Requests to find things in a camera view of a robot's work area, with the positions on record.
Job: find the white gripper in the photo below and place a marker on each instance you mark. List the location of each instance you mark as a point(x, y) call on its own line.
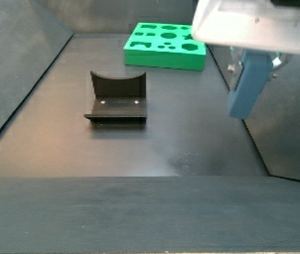
point(251, 24)

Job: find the dark curved block holder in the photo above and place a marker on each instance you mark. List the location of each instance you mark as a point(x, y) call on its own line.
point(120, 97)

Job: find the green foam shape board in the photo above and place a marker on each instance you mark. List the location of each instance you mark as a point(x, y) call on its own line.
point(165, 45)

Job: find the blue rectangular block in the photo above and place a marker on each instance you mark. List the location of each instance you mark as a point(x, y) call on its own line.
point(256, 70)

